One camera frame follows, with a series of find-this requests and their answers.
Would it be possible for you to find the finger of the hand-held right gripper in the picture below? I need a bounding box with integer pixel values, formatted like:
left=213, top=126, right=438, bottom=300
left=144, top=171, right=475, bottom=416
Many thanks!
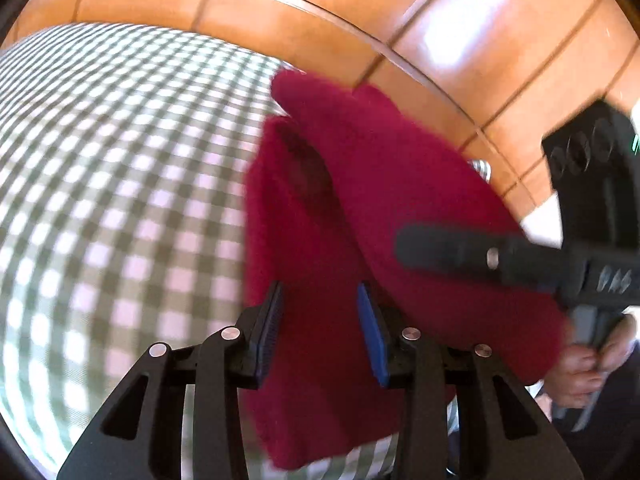
left=395, top=224, right=568, bottom=293

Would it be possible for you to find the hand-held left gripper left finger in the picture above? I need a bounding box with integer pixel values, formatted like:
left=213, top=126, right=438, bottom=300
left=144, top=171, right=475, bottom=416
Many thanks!
left=56, top=280, right=286, bottom=480

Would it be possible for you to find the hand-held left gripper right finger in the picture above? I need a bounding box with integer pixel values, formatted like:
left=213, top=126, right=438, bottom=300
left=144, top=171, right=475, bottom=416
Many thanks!
left=356, top=282, right=586, bottom=480

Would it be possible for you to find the red knit garment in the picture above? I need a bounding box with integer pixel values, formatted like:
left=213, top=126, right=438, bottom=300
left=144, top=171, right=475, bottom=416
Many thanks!
left=242, top=67, right=568, bottom=471

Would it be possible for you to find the person's right hand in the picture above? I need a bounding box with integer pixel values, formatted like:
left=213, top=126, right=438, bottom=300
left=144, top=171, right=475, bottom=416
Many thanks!
left=542, top=312, right=640, bottom=408

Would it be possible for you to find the green white checked bed sheet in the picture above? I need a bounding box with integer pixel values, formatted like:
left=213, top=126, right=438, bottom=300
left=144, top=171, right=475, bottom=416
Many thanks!
left=0, top=22, right=493, bottom=480

